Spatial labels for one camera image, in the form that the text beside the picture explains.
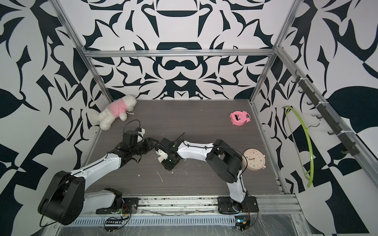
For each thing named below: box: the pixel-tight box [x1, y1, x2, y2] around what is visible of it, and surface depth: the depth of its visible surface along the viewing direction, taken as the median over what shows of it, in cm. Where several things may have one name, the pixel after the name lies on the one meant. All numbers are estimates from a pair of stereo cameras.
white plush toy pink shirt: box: [97, 94, 137, 131], surface depth 106 cm
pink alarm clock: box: [229, 110, 252, 126], surface depth 108 cm
